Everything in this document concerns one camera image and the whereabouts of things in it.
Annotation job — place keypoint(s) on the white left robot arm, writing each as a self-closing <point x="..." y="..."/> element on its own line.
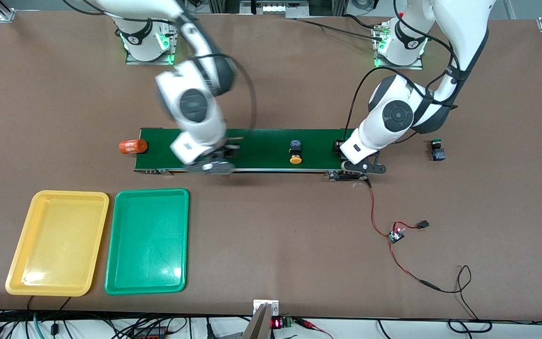
<point x="395" y="115"/>

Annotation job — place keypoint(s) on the red alligator clip lead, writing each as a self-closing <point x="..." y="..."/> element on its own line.
<point x="306" y="323"/>

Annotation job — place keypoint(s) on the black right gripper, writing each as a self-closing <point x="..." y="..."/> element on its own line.
<point x="228" y="151"/>

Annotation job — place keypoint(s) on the green plastic tray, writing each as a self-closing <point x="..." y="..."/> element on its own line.
<point x="148" y="240"/>

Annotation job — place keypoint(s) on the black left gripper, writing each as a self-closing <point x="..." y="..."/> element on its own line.
<point x="337" y="145"/>

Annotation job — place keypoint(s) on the green conveyor belt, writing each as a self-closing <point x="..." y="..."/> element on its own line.
<point x="261" y="148"/>

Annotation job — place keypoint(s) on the yellow push button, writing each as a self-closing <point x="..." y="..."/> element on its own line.
<point x="295" y="160"/>

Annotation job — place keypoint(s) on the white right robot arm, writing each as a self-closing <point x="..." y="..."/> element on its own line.
<point x="195" y="106"/>

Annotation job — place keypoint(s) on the orange 4680 cylinder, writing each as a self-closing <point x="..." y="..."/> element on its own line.
<point x="132" y="147"/>

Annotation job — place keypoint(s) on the green push button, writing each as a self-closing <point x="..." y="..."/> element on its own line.
<point x="438" y="154"/>

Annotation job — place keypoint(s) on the small motor controller board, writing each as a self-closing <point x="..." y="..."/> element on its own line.
<point x="397" y="235"/>

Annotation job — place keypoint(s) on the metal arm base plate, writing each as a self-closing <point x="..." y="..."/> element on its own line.
<point x="398" y="67"/>
<point x="173" y="47"/>

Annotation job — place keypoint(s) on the red digit display module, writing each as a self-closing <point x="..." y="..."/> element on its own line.
<point x="276" y="323"/>

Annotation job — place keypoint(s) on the yellow plastic tray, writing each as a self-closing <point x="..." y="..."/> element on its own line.
<point x="57" y="245"/>

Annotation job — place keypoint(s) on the grey camera pole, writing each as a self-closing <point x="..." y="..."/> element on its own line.
<point x="258" y="327"/>

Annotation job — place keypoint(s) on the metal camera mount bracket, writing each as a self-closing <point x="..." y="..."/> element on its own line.
<point x="273" y="305"/>

